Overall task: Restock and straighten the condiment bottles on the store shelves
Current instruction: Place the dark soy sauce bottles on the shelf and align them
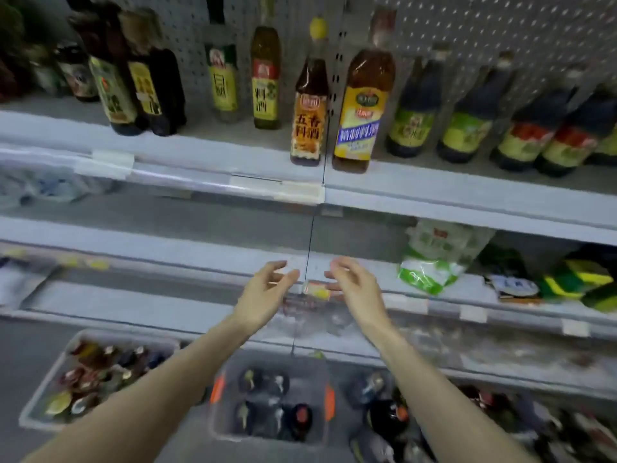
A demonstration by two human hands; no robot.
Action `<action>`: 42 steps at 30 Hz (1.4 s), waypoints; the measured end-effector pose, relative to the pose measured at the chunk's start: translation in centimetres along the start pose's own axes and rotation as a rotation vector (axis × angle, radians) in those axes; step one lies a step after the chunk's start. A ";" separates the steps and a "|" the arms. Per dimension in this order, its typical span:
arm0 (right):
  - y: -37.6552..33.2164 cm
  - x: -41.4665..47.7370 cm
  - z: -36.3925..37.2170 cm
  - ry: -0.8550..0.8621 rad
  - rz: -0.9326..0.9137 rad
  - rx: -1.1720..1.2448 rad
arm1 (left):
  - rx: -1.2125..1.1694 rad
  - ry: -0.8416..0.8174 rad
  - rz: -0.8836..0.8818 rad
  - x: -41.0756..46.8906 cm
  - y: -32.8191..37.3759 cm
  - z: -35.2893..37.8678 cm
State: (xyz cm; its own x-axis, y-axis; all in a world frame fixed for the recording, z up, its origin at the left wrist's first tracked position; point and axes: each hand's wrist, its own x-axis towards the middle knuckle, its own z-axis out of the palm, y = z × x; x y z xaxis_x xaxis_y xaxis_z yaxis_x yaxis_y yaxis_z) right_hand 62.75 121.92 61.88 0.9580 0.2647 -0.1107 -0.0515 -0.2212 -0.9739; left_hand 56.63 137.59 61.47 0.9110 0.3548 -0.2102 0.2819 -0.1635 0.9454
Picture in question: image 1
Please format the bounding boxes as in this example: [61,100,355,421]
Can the large amber cooking wine jug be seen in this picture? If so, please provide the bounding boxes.
[332,6,398,174]

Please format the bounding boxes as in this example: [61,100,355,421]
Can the dark bottle orange label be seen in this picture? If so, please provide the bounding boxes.
[289,16,332,168]

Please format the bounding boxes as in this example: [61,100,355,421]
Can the clear plastic bin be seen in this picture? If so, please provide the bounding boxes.
[207,352,339,444]

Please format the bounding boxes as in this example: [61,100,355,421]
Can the soy sauce bottle red cap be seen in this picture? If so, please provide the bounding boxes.
[287,403,316,442]

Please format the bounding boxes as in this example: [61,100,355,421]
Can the group of bottles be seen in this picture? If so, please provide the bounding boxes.
[342,369,617,463]

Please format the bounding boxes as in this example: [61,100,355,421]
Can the white metal store shelving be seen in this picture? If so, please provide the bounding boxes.
[0,0,617,401]

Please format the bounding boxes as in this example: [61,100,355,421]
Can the person's right hand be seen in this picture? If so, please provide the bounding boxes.
[325,255,393,342]

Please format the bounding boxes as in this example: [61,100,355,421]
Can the person's right forearm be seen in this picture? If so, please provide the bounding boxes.
[369,321,541,463]

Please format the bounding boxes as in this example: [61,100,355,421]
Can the grey floor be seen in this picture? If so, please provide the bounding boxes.
[0,313,617,463]

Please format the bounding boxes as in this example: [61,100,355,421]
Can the pack of clear empty bottles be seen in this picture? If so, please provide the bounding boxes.
[332,304,617,386]

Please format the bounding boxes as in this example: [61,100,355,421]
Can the dark-lidded glass jar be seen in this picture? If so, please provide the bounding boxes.
[53,41,100,102]

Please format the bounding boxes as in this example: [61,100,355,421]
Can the blue white plastic bags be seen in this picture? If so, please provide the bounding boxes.
[0,167,117,206]

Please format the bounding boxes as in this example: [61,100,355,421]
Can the white green bag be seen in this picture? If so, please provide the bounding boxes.
[398,219,495,297]

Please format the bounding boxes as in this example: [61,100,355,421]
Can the dark bottle red yellow label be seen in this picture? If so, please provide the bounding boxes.
[535,82,617,179]
[490,64,587,172]

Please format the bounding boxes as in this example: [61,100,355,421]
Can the person's left hand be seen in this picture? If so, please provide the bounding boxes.
[231,260,301,340]

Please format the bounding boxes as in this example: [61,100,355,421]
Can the dark bottle with green label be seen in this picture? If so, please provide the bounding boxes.
[436,51,517,165]
[386,43,452,160]

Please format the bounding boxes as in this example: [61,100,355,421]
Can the amber bottle yellow red label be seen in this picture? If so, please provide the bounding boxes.
[249,0,283,131]

